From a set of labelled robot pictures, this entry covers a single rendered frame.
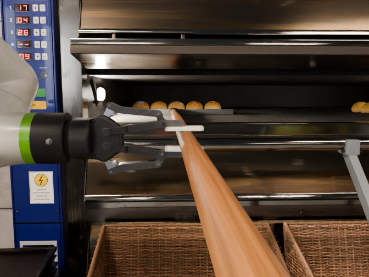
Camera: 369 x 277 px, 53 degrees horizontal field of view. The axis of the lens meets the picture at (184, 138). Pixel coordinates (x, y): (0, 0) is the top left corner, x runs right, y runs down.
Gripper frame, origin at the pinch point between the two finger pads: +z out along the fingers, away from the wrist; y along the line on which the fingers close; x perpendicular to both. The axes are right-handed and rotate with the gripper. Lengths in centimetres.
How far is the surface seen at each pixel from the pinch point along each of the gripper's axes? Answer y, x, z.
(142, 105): -2, -145, -19
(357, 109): -1, -123, 95
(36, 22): -29, -50, -43
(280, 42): -23, -39, 29
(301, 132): 4, -53, 41
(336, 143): 3.1, -16.0, 35.6
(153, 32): -26, -43, -8
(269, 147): 4.0, -16.0, 20.0
